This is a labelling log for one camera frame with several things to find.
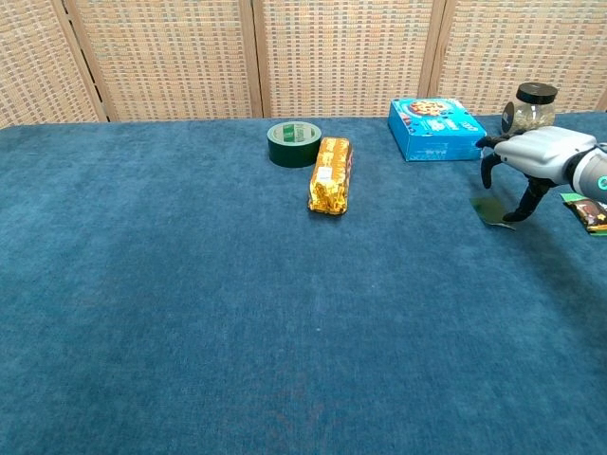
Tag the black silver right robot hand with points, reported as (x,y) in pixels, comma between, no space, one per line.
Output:
(540,151)

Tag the small green wrapper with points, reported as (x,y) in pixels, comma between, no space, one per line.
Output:
(488,209)

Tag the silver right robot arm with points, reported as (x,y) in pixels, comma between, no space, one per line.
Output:
(590,170)

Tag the green tape roll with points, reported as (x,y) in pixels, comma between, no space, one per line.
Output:
(289,154)

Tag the glass jar black lid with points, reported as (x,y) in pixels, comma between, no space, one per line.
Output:
(533,114)

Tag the green snack packet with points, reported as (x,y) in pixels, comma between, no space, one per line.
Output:
(569,195)

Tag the brown chocolate bar wrapper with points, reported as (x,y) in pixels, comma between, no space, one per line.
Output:
(590,212)

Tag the blue cookie box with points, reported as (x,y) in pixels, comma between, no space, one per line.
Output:
(434,132)

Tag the woven folding screen panel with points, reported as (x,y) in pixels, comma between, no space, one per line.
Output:
(346,57)
(166,57)
(521,42)
(38,61)

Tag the gold foil biscuit package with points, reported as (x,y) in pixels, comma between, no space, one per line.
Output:
(329,180)

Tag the blue carpet table mat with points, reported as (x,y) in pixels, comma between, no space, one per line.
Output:
(237,308)

